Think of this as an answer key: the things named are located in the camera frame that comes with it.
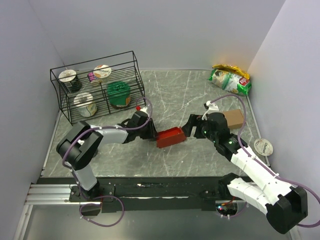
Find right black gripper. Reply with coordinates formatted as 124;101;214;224
181;113;218;143

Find red paper box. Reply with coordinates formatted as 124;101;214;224
156;127;187;149

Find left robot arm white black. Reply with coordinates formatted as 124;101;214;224
56;110;158;201

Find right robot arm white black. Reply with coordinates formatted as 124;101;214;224
182;112;308;234

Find brown cardboard box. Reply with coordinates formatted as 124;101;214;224
223;109;244;130

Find green lidded jar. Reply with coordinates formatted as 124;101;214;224
106;81;131;109

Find green chips bag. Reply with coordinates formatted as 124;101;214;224
208;68;252;96

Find white cup lower shelf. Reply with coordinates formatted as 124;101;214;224
73;92;97;118

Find yellow chips bag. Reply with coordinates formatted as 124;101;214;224
212;64;250;80

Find white yogurt cup orange label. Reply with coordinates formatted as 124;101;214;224
93;64;112;83

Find small purple white cup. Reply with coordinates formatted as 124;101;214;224
87;72;97;82

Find foil lid dark cup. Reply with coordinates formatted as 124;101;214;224
58;69;82;93

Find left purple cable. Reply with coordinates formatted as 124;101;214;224
61;96;154;228

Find purple cable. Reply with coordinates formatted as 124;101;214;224
61;96;154;228
209;94;320;228

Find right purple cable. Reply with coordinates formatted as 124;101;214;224
209;94;320;228

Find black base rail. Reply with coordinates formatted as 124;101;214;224
37;173;233;213

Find black wire rack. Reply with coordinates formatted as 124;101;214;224
50;50;146;125

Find aluminium frame rail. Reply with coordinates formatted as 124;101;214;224
13;159;302;240

